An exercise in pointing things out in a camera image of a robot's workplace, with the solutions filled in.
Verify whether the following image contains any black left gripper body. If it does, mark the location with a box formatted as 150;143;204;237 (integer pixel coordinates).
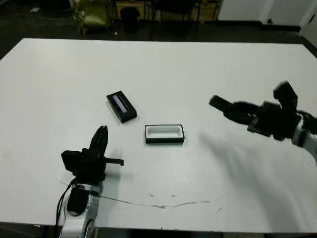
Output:
75;147;125;184

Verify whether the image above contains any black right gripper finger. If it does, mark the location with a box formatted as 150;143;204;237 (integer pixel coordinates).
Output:
221;109;251;125
230;100;262;114

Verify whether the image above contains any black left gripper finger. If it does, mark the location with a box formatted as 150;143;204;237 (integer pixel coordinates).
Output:
89;125;105;150
102;125;108;158

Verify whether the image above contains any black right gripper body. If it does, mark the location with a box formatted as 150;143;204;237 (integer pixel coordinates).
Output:
247;100;302;142

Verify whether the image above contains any black box base white insert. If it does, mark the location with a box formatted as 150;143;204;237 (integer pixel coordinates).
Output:
144;123;186;144

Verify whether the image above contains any black chair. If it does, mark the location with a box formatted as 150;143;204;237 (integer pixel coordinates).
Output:
150;0;200;42

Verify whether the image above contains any black trash bin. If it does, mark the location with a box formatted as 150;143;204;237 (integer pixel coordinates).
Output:
120;6;141;33

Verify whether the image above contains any crinkled plastic bag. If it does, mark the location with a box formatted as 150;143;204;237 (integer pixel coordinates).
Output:
71;0;111;34

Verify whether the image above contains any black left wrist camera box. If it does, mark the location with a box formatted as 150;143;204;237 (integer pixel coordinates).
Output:
61;150;84;175

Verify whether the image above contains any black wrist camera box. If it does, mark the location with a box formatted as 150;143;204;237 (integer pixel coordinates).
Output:
61;150;84;175
272;80;298;110

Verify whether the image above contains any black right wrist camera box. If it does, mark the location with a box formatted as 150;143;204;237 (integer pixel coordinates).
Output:
272;80;298;110

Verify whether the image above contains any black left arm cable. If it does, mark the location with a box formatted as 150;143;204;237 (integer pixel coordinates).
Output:
54;178;76;238

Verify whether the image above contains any white floor cable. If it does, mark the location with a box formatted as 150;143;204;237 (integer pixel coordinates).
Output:
0;13;75;26

